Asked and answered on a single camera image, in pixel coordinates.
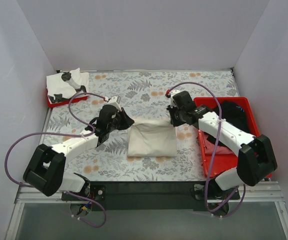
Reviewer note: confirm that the aluminium frame rail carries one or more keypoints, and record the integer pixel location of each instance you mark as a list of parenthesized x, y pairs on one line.
[(262, 215)]

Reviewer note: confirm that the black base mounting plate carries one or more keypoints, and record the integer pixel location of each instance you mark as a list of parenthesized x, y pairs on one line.
[(148, 195)]

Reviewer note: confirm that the small red tray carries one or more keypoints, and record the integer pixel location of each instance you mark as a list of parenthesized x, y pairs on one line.
[(62, 95)]

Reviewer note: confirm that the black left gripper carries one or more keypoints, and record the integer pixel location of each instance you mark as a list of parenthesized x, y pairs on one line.
[(120, 120)]

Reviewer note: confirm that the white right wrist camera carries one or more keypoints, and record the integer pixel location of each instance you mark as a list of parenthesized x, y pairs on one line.
[(170, 95)]

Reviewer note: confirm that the black garment in bin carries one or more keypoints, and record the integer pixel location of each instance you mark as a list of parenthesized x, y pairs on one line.
[(235, 115)]

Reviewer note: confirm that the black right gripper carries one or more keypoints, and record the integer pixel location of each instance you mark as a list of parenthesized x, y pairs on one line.
[(172, 116)]

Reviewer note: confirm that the pink garment in bin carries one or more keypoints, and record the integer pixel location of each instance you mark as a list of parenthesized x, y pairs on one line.
[(216, 150)]

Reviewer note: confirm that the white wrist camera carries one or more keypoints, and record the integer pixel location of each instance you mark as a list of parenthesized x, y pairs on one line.
[(170, 95), (113, 101)]

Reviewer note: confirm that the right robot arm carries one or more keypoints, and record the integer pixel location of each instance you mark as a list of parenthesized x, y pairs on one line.
[(255, 154)]

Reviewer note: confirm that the folded white printed t-shirt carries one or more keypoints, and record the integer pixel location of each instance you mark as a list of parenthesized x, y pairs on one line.
[(73, 78)]

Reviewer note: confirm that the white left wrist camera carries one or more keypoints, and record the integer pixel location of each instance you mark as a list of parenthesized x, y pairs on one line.
[(113, 101)]

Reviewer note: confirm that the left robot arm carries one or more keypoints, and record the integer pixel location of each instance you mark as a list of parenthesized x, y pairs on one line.
[(46, 169)]

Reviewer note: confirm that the large red bin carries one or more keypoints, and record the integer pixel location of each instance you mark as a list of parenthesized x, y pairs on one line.
[(223, 162)]

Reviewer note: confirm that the cream white t-shirt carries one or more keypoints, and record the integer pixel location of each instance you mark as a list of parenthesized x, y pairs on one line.
[(152, 138)]

